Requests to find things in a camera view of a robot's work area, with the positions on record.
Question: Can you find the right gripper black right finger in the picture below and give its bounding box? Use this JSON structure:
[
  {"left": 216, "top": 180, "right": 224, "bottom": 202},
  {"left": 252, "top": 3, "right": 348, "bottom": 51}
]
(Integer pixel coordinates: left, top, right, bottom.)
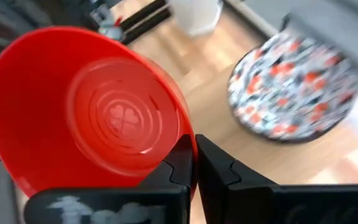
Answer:
[{"left": 195, "top": 133, "right": 358, "bottom": 224}]

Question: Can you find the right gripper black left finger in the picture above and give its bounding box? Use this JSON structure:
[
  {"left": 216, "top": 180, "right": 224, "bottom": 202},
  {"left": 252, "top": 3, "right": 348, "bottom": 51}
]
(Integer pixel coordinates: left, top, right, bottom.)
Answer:
[{"left": 23, "top": 133, "right": 195, "bottom": 224}]

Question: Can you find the red plastic mini bowl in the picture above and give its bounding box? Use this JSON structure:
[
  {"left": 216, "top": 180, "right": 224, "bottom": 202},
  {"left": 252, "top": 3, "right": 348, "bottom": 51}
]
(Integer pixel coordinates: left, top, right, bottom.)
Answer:
[{"left": 0, "top": 26, "right": 198, "bottom": 200}]

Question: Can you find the patterned ceramic mini bowl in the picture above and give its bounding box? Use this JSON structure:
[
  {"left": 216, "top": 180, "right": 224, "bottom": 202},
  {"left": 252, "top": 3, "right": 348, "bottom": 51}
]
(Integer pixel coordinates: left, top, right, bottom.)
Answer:
[{"left": 227, "top": 29, "right": 358, "bottom": 144}]

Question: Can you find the white hexagonal plant pot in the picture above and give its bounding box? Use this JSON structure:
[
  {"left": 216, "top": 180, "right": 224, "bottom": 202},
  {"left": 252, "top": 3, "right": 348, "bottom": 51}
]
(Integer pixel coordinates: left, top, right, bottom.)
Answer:
[{"left": 168, "top": 0, "right": 224, "bottom": 37}]

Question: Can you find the black metal rig frame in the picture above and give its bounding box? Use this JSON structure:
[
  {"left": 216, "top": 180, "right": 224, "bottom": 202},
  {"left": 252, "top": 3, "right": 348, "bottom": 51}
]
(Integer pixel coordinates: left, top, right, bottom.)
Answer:
[{"left": 118, "top": 0, "right": 172, "bottom": 44}]

